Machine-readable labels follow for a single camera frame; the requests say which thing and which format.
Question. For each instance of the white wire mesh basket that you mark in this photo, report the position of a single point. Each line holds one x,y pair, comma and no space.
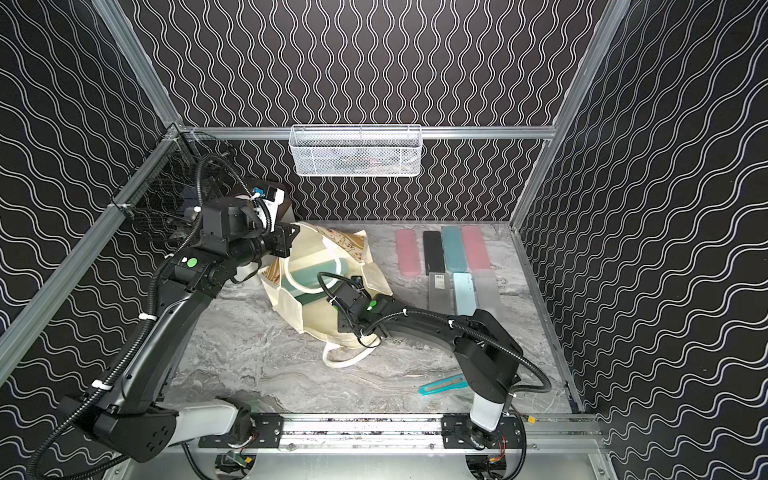
356,150

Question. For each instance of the black pencil case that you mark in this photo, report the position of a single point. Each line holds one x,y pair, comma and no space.
433,252

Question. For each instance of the black wire basket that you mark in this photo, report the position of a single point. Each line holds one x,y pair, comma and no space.
162,211

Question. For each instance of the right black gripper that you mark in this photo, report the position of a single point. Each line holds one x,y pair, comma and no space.
342,324

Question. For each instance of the light blue pencil case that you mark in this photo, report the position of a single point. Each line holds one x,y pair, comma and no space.
464,293

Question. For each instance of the teal translucent pencil case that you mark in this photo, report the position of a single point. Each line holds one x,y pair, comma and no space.
453,249

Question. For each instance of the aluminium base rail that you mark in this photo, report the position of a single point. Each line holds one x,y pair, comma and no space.
410,434

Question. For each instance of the cream canvas tote bag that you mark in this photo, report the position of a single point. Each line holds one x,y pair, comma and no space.
318,318

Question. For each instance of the pink pencil case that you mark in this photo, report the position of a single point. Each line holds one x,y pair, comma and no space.
475,248
407,250

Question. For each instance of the green pencil case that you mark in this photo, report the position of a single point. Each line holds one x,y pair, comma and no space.
299,274

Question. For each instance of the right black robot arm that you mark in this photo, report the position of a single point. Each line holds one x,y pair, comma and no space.
491,361

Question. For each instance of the teal utility knife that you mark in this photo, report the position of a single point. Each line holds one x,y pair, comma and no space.
455,382

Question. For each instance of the translucent clear pencil case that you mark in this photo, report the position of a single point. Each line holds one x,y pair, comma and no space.
487,293

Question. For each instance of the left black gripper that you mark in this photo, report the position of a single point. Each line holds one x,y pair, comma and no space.
282,241

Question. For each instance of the grey pencil case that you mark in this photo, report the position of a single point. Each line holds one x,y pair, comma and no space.
440,297

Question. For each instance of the brown lidded storage box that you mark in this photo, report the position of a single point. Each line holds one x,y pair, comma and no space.
272,201

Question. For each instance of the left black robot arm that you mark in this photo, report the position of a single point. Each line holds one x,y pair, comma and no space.
121,409

